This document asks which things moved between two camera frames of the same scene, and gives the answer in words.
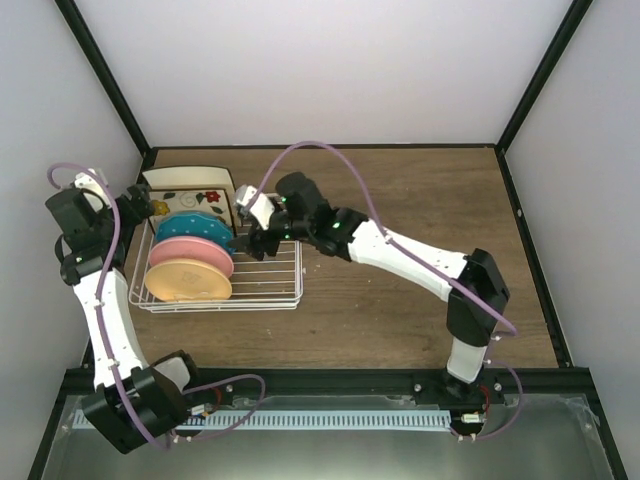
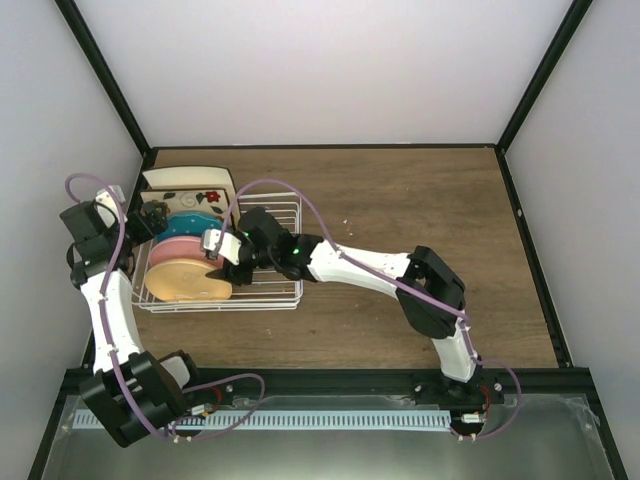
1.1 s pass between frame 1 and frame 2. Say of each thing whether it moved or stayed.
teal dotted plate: stayed
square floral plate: stayed
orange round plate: stayed
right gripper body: moved
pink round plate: stayed
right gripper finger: moved
